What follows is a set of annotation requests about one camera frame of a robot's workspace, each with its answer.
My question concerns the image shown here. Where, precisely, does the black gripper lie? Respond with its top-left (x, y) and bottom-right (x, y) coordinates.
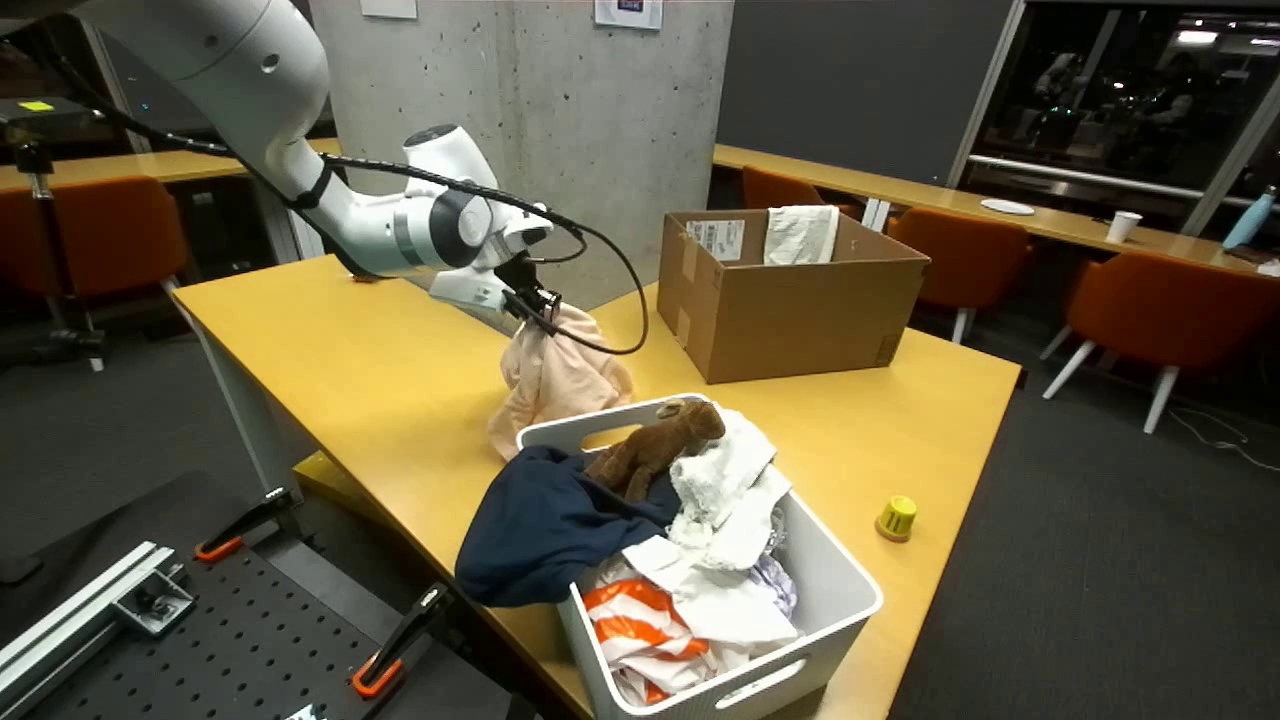
top-left (491, 251), bottom-right (568, 336)

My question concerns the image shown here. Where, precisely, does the peach t-shirt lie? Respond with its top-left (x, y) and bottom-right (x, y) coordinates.
top-left (482, 300), bottom-right (641, 463)

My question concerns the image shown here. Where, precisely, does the brown plush cloth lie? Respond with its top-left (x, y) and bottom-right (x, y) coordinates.
top-left (579, 394), bottom-right (733, 509)

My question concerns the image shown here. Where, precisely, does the navy blue cloth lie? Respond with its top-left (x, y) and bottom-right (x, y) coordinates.
top-left (450, 437), bottom-right (685, 611)

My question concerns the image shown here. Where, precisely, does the brown cardboard box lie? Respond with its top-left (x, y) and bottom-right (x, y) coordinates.
top-left (651, 204), bottom-right (937, 387)

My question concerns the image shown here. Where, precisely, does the orange chair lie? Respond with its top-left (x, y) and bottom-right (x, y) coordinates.
top-left (1038, 251), bottom-right (1280, 437)
top-left (0, 178), bottom-right (193, 375)
top-left (883, 210), bottom-right (1030, 348)
top-left (737, 168), bottom-right (864, 224)

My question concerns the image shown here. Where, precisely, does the white cloth in cardboard box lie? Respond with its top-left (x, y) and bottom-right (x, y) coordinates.
top-left (758, 201), bottom-right (844, 268)

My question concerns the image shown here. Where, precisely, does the white crumpled cloth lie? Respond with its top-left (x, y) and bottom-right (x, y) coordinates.
top-left (616, 403), bottom-right (804, 653)

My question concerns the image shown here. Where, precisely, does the orange and white cloth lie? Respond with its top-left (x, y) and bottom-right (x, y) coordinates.
top-left (579, 573), bottom-right (717, 707)

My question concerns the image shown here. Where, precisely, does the white plastic bin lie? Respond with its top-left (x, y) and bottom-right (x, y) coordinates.
top-left (514, 394), bottom-right (889, 720)

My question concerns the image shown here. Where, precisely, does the small yellow cup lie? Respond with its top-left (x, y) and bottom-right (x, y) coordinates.
top-left (870, 492), bottom-right (921, 547)

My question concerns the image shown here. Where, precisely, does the long wooden counter desk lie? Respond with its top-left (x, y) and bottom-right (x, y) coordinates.
top-left (711, 140), bottom-right (1280, 281)

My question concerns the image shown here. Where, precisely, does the black perforated board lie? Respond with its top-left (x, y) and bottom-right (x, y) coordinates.
top-left (23, 533), bottom-right (514, 720)

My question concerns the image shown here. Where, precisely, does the black tripod stand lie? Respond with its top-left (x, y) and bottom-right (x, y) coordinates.
top-left (0, 91), bottom-right (110, 375)

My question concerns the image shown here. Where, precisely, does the light blue bottle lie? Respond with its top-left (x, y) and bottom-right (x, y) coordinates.
top-left (1221, 183), bottom-right (1280, 255)

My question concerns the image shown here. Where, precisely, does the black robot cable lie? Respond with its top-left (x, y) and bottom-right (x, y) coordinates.
top-left (77, 88), bottom-right (655, 361)

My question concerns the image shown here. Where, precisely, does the orange handled clamp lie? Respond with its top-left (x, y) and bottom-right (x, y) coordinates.
top-left (346, 586), bottom-right (444, 703)
top-left (193, 484), bottom-right (290, 570)

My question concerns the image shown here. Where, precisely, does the aluminium rail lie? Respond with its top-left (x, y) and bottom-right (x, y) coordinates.
top-left (0, 536), bottom-right (197, 688)

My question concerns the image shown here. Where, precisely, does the window with metal frame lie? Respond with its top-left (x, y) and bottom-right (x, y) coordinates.
top-left (955, 0), bottom-right (1280, 235)

